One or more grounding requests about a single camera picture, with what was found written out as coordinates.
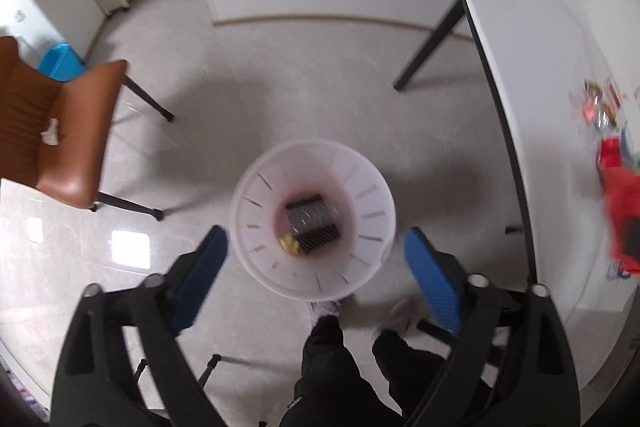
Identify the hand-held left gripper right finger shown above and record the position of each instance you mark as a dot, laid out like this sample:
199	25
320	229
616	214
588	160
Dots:
432	277

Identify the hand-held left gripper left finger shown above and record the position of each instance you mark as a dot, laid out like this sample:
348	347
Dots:
200	277

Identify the white plastic trash bin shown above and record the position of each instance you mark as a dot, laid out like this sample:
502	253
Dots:
310	167

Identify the grey fuzzy slipper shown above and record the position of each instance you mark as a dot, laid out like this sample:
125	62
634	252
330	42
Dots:
325	309
401	313

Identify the yellow crumpled wrapper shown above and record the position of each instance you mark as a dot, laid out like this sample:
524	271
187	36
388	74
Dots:
289	245

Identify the person's right leg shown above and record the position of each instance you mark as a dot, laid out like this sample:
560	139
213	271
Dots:
415	372

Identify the person's leg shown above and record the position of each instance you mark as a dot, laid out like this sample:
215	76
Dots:
330	382
415	372

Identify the black patterned wrapper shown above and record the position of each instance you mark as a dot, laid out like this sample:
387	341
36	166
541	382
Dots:
312	222

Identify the person's left leg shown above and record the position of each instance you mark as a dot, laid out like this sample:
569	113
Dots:
330	382

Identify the brown leather chair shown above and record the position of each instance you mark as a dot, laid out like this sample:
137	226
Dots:
75	132

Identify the large red wrapper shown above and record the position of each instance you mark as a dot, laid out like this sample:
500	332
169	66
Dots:
622	212

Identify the white crumpled paper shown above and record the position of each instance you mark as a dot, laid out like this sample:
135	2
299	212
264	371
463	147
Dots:
50	133

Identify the black table leg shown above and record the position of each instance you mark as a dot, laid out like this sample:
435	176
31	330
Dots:
430	44

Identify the clear wrappers with red print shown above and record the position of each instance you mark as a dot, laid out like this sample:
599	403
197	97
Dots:
595	104

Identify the blue plastic box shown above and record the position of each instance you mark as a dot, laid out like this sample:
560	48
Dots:
62	63

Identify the black metal chair frame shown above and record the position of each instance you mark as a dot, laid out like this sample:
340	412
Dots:
235	361

